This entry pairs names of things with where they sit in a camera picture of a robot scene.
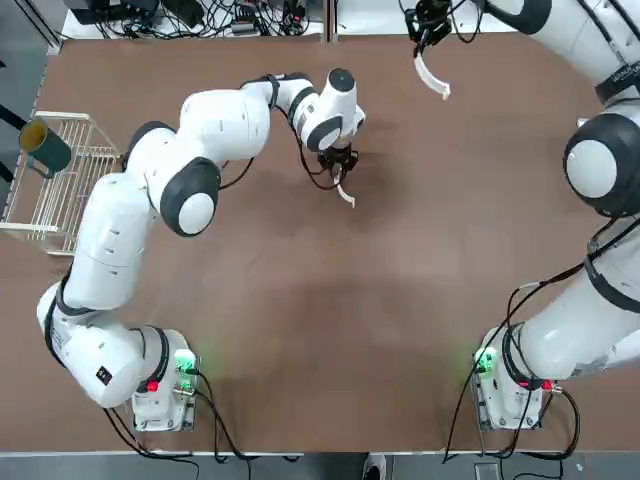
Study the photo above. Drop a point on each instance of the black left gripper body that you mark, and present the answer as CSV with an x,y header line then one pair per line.
x,y
327,159

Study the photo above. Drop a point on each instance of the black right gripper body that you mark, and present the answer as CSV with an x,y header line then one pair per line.
x,y
430,15

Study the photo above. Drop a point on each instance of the small white PVC pipe clamp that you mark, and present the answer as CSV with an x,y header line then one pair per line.
x,y
346,197

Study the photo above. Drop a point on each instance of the large white PVC pipe clamp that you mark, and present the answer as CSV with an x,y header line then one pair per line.
x,y
430,80

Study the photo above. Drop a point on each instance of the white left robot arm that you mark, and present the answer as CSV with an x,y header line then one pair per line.
x,y
110,240

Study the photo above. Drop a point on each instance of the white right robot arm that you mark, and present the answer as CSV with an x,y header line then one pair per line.
x,y
575,325

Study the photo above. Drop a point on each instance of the grey power strip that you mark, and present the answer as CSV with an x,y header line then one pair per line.
x,y
245,27

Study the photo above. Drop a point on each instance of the white tray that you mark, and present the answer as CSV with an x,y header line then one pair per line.
x,y
583,122

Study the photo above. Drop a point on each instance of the dark green cup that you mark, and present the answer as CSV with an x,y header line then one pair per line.
x,y
55,150

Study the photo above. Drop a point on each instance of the black equipment box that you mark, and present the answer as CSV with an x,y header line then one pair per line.
x,y
90,10

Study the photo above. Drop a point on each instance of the person's shoe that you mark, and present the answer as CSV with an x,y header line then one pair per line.
x,y
375,467

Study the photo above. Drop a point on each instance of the black floor bar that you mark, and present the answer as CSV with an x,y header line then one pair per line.
x,y
10,115
5,170

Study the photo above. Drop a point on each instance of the grey floor box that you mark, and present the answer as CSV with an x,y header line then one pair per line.
x,y
486,471

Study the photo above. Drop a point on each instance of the aluminium post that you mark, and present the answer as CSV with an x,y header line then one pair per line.
x,y
330,20

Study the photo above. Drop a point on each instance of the aluminium frame rail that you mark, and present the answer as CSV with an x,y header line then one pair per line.
x,y
47,25

